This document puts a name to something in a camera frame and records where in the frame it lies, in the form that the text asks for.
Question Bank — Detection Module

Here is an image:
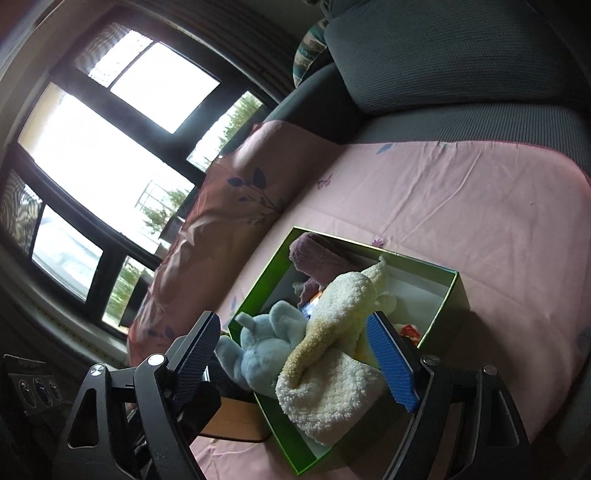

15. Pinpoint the red white knitted cloth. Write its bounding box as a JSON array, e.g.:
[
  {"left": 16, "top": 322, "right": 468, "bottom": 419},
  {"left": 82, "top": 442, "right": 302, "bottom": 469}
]
[{"left": 394, "top": 324, "right": 422, "bottom": 346}]

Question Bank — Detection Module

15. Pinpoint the blue plush mouse toy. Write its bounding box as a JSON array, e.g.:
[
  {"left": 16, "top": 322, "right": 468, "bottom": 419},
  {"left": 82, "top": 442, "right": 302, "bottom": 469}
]
[{"left": 214, "top": 300, "right": 308, "bottom": 399}]

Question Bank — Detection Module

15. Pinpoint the yellow waffle towel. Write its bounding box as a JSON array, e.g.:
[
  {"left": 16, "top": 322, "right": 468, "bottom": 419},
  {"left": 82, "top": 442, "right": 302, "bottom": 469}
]
[{"left": 276, "top": 256, "right": 397, "bottom": 446}]

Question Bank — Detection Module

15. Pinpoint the purple knitted cloth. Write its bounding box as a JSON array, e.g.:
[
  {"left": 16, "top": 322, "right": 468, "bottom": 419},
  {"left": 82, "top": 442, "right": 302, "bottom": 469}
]
[{"left": 288, "top": 232, "right": 359, "bottom": 307}]

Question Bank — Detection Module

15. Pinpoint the blue pocket tissue pack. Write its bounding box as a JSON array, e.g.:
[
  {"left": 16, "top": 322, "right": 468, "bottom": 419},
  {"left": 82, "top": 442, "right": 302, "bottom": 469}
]
[{"left": 300, "top": 292, "right": 322, "bottom": 320}]

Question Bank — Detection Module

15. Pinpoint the black tea box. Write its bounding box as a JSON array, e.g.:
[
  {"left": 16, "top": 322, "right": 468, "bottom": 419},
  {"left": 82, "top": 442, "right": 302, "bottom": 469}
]
[{"left": 200, "top": 356, "right": 271, "bottom": 443}]

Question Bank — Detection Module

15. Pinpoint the green storage box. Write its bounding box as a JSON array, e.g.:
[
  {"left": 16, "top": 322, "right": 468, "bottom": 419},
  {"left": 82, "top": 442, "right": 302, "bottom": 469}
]
[{"left": 226, "top": 225, "right": 471, "bottom": 477}]

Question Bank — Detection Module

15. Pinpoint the pink bed sheet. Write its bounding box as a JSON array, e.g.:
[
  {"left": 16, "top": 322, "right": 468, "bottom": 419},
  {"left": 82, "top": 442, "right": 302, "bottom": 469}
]
[{"left": 188, "top": 140, "right": 591, "bottom": 480}]

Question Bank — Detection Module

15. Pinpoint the pink sheet covered cushion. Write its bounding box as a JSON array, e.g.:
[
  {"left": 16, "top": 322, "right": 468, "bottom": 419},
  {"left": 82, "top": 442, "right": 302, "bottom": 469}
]
[{"left": 127, "top": 121, "right": 339, "bottom": 366}]

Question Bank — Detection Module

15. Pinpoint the dark grey sofa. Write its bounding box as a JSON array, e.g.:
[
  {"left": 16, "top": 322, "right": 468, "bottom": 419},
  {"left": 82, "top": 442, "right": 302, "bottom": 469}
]
[{"left": 272, "top": 1, "right": 590, "bottom": 168}]

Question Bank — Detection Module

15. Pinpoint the striped pillow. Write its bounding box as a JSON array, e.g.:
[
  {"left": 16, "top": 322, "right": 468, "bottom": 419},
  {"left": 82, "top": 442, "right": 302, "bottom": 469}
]
[{"left": 293, "top": 19, "right": 329, "bottom": 87}]

